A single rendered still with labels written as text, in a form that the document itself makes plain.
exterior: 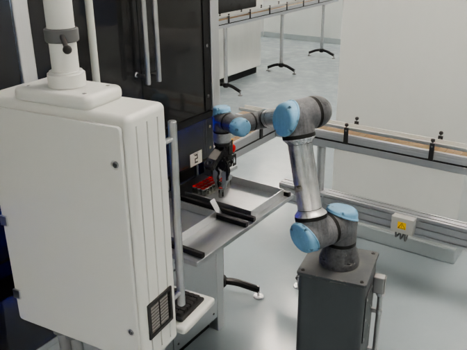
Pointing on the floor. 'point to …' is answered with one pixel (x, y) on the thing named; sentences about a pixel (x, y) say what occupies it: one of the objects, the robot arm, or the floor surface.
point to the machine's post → (203, 166)
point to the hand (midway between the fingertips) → (219, 186)
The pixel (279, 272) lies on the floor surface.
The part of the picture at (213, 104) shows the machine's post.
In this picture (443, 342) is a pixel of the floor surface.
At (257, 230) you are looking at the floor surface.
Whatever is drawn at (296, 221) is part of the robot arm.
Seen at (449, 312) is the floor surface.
